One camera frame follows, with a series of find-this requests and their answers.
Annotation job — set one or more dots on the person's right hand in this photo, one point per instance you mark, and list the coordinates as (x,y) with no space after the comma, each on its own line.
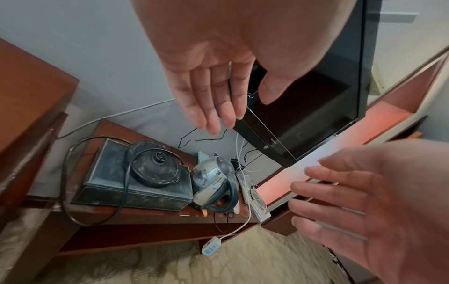
(386,208)

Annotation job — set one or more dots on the person's left hand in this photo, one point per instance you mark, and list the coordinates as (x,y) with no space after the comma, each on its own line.
(228,33)

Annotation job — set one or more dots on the steel electric kettle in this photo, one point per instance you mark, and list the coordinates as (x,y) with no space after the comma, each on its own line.
(207,177)

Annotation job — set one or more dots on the black tissue box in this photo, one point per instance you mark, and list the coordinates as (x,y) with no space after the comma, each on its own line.
(105,172)

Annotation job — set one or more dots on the black television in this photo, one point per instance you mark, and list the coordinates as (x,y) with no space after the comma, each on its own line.
(315,111)

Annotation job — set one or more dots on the green white box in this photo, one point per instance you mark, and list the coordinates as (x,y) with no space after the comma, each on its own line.
(203,156)

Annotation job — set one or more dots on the low wooden television stand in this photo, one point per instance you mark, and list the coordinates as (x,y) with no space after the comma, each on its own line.
(140,219)

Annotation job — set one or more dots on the red-brown wooden table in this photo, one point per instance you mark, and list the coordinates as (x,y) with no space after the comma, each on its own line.
(28,83)

